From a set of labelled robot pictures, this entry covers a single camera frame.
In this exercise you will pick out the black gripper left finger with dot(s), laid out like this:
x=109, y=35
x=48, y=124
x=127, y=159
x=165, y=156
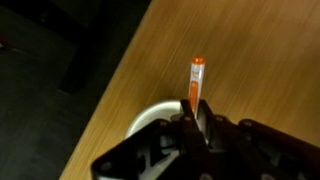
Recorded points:
x=130, y=158

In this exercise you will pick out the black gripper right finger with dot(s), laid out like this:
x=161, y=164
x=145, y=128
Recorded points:
x=258, y=151

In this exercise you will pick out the orange marker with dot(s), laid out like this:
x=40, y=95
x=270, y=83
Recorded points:
x=196, y=80

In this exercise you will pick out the white bowl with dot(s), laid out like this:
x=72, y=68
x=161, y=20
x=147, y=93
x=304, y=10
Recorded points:
x=160, y=110

